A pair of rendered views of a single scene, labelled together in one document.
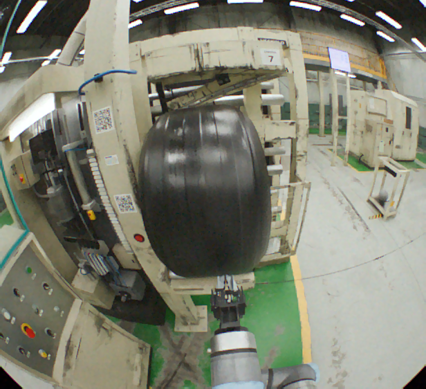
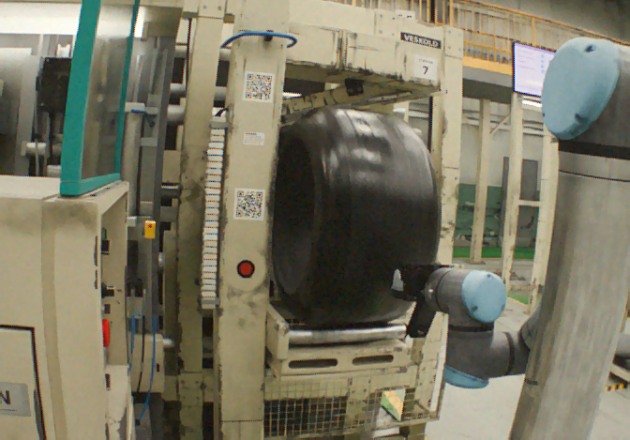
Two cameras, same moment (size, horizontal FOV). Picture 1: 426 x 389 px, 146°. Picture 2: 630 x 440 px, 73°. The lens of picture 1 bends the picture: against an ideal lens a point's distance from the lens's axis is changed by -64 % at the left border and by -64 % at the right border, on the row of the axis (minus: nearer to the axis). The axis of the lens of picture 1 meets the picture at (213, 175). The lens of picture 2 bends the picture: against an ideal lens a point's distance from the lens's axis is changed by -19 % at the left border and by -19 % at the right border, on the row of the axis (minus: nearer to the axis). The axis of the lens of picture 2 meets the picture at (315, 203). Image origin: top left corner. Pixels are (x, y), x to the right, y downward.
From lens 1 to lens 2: 97 cm
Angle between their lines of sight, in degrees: 27
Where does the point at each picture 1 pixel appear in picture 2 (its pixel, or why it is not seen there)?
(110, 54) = (286, 14)
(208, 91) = (332, 99)
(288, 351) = not seen: outside the picture
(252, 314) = not seen: outside the picture
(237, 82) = (371, 96)
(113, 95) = (280, 63)
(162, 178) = (360, 151)
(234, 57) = (382, 60)
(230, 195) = (414, 174)
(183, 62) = (322, 52)
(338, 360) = not seen: outside the picture
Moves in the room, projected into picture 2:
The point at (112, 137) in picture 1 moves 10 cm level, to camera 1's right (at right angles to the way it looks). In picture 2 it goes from (265, 111) to (304, 114)
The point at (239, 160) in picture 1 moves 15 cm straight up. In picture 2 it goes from (418, 151) to (420, 90)
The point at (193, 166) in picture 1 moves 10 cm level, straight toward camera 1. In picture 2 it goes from (384, 147) to (409, 146)
